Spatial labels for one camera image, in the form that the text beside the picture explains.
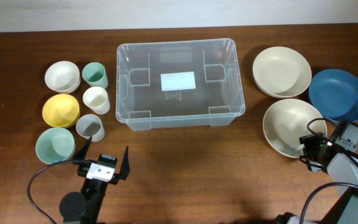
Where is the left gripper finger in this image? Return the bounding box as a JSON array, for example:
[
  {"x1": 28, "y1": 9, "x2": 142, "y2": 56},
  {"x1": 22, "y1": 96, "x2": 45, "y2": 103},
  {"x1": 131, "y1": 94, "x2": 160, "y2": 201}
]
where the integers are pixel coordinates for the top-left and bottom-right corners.
[
  {"x1": 73, "y1": 136, "x2": 93, "y2": 164},
  {"x1": 119, "y1": 146, "x2": 131, "y2": 180}
]

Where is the beige large bowl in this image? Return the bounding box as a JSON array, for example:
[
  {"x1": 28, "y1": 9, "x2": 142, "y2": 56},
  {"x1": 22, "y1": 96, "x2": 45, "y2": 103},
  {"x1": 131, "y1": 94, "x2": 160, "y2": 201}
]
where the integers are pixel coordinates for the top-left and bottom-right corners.
[
  {"x1": 252, "y1": 46, "x2": 312, "y2": 98},
  {"x1": 262, "y1": 99, "x2": 327, "y2": 158}
]

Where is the dark blue large bowl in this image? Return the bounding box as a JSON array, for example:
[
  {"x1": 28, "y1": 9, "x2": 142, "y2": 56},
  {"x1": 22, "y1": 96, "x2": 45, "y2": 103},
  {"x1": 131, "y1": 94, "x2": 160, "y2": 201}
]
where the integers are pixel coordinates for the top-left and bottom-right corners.
[{"x1": 308, "y1": 69, "x2": 358, "y2": 123}]

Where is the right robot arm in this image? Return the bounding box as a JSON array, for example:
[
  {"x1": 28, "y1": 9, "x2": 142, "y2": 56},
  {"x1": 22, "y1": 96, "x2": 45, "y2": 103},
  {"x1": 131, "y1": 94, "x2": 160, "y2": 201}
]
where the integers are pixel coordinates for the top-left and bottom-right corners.
[{"x1": 273, "y1": 119, "x2": 358, "y2": 224}]

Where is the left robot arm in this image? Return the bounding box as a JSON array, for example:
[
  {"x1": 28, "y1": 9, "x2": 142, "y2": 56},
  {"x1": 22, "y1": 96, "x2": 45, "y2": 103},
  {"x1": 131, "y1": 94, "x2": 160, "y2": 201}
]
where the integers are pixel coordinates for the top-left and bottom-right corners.
[{"x1": 59, "y1": 138, "x2": 130, "y2": 223}]

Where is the clear plastic storage container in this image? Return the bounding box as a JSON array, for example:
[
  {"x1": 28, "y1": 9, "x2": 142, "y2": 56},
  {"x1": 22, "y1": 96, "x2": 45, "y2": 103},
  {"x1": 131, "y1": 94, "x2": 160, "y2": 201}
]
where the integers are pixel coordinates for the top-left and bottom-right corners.
[{"x1": 116, "y1": 38, "x2": 246, "y2": 131}]

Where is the mint green small bowl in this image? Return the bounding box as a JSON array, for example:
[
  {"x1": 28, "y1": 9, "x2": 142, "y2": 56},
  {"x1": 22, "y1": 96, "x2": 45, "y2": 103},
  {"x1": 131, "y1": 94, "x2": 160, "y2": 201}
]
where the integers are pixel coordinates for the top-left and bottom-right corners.
[{"x1": 35, "y1": 128, "x2": 76, "y2": 164}]

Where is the grey cup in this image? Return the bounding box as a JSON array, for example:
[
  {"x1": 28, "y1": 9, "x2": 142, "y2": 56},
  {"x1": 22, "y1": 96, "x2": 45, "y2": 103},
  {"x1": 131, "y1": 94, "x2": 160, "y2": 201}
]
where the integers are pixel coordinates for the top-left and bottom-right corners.
[{"x1": 76, "y1": 114, "x2": 105, "y2": 142}]

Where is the yellow small bowl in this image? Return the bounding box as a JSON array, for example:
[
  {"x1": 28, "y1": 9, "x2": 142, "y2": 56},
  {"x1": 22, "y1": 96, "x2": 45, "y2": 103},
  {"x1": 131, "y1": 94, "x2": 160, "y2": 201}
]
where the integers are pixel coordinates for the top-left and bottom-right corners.
[{"x1": 42, "y1": 94, "x2": 80, "y2": 128}]

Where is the cream white cup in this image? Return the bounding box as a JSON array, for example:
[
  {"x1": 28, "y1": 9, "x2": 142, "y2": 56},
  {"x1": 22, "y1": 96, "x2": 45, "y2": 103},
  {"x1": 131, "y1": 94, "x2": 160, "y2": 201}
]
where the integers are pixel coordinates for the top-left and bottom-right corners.
[{"x1": 83, "y1": 86, "x2": 110, "y2": 114}]

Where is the white small bowl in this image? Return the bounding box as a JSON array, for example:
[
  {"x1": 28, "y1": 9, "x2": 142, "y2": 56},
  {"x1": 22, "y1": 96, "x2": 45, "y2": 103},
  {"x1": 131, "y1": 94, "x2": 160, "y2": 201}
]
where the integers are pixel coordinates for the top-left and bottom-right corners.
[{"x1": 44, "y1": 61, "x2": 81, "y2": 93}]

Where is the mint green cup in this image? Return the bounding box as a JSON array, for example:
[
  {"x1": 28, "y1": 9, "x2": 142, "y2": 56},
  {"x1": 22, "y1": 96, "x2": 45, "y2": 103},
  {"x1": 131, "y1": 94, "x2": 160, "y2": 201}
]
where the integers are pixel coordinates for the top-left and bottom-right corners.
[{"x1": 81, "y1": 62, "x2": 108, "y2": 89}]

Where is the white label sticker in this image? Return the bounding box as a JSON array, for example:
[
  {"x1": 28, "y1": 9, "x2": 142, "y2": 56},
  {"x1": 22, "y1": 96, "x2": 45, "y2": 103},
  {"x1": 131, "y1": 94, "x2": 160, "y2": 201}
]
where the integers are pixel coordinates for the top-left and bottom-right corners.
[{"x1": 160, "y1": 72, "x2": 196, "y2": 91}]

